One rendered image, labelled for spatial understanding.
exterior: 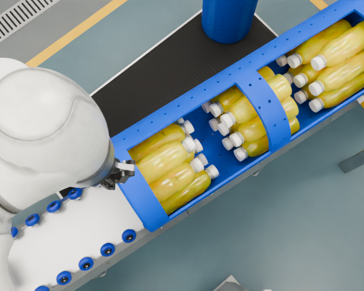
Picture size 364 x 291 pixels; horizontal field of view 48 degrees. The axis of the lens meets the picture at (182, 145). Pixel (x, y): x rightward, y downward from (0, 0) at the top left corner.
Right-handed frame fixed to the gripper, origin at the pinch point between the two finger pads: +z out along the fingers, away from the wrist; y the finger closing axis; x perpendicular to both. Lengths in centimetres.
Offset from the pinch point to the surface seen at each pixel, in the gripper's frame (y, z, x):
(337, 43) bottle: -55, 29, -46
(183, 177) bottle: -13.7, 34.2, -6.7
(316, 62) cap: -50, 31, -41
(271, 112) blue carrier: -36, 26, -24
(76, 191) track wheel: 19, 51, -3
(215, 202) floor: -32, 148, -12
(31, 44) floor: 83, 152, -104
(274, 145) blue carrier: -38, 34, -17
